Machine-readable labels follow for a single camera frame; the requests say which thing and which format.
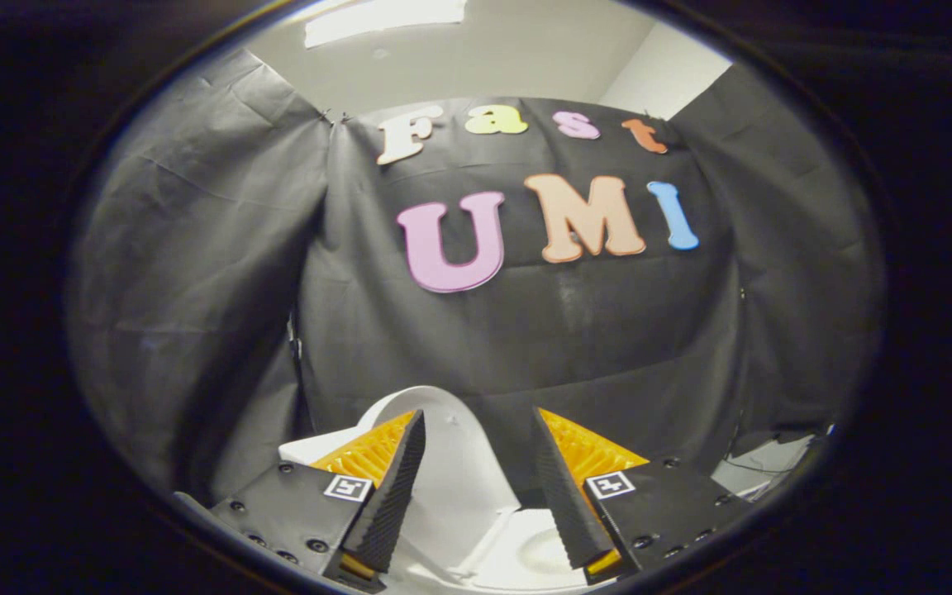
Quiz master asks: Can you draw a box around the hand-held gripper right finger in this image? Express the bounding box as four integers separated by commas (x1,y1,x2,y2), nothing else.
531,407,754,586

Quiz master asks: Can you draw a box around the white toilet lid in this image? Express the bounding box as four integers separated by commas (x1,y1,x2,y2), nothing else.
358,385,521,573

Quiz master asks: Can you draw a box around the black backdrop cloth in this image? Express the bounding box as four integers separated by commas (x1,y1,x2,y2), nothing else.
67,48,887,507

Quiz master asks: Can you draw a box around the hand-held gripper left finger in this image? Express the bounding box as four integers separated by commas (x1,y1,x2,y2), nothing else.
210,409,428,594

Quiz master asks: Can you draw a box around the white toilet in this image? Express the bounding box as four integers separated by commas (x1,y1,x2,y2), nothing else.
278,426,619,593

